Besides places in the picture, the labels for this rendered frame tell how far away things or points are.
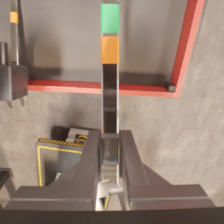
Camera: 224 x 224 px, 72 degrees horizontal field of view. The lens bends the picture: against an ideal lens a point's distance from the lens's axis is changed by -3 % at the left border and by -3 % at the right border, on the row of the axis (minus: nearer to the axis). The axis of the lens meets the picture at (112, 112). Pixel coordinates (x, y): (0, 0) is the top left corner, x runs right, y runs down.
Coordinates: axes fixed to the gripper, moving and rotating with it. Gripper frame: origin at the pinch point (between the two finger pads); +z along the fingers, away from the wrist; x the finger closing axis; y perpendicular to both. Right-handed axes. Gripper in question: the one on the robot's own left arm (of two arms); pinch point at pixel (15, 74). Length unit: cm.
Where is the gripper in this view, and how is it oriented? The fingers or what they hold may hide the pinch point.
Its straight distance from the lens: 39.3
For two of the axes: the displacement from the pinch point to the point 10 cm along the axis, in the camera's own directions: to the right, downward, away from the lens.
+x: -9.9, -1.0, -0.7
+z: -0.4, -2.8, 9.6
